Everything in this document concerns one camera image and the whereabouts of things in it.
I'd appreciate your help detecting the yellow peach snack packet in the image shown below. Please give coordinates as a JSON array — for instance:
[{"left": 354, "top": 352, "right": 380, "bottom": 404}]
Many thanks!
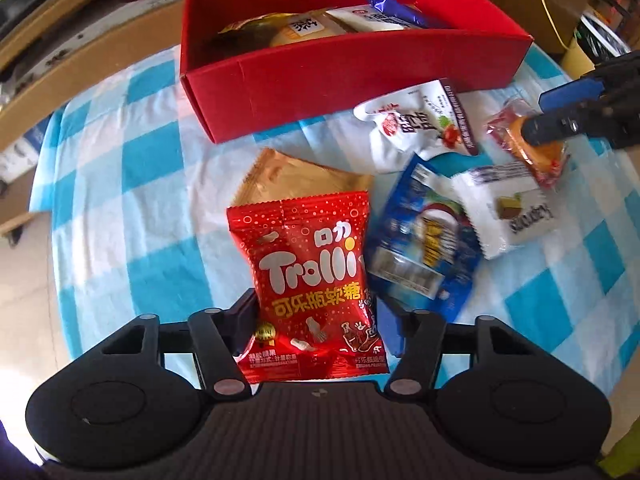
[{"left": 217, "top": 14, "right": 287, "bottom": 51}]

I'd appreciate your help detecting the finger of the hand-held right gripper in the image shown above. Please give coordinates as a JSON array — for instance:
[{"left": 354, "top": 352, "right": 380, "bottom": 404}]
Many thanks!
[
  {"left": 539, "top": 76, "right": 606, "bottom": 112},
  {"left": 521, "top": 110, "right": 593, "bottom": 145}
]

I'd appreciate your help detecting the blue snack packet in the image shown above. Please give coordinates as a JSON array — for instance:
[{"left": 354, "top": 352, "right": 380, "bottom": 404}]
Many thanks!
[{"left": 366, "top": 154, "right": 485, "bottom": 322}]

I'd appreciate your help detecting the white packet with red print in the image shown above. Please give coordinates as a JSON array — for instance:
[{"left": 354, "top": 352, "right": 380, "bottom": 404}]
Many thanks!
[{"left": 353, "top": 78, "right": 480, "bottom": 175}]

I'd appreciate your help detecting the red clear pastry packet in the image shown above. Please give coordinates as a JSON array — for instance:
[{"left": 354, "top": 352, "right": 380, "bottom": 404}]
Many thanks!
[{"left": 487, "top": 99, "right": 572, "bottom": 190}]

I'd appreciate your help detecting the red gummy candy packet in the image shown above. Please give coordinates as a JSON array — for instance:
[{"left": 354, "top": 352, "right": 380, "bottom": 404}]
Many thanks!
[{"left": 226, "top": 190, "right": 391, "bottom": 385}]

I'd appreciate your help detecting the tan snack packet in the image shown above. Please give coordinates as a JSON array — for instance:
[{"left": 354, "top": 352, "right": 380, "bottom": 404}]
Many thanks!
[{"left": 234, "top": 147, "right": 376, "bottom": 211}]

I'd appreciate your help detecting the clear steamed cake packet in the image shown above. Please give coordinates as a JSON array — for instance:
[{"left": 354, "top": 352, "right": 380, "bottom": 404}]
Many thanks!
[{"left": 270, "top": 10, "right": 346, "bottom": 49}]

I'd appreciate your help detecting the white wafer packet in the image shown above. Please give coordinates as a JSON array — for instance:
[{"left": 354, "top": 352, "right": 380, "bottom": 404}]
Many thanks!
[{"left": 450, "top": 164, "right": 561, "bottom": 261}]

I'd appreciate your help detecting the purple snack packet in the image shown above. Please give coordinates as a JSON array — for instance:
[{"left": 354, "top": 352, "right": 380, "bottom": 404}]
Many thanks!
[{"left": 362, "top": 0, "right": 443, "bottom": 28}]

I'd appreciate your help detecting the red cardboard box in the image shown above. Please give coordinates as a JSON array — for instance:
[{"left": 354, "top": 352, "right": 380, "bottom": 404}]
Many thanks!
[{"left": 179, "top": 0, "right": 535, "bottom": 145}]

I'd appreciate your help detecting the yellow cable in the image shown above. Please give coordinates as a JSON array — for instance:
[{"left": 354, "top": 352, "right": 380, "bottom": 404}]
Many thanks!
[{"left": 521, "top": 0, "right": 577, "bottom": 50}]

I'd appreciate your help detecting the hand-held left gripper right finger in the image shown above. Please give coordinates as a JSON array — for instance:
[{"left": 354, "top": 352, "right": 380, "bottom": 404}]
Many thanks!
[{"left": 376, "top": 295, "right": 538, "bottom": 400}]

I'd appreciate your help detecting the blue white checked tablecloth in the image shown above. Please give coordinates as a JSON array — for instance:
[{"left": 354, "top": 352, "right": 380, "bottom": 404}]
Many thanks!
[{"left": 27, "top": 40, "right": 640, "bottom": 396}]

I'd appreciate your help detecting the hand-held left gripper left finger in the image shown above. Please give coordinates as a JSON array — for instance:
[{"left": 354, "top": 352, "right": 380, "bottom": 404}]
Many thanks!
[{"left": 100, "top": 287, "right": 258, "bottom": 401}]

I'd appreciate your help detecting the white spicy strip packet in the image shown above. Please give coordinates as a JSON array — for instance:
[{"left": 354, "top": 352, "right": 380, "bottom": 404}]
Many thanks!
[{"left": 327, "top": 6, "right": 416, "bottom": 34}]

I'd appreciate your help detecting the wooden TV stand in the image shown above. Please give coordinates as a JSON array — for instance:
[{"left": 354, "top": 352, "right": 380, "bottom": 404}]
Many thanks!
[{"left": 0, "top": 0, "right": 216, "bottom": 241}]

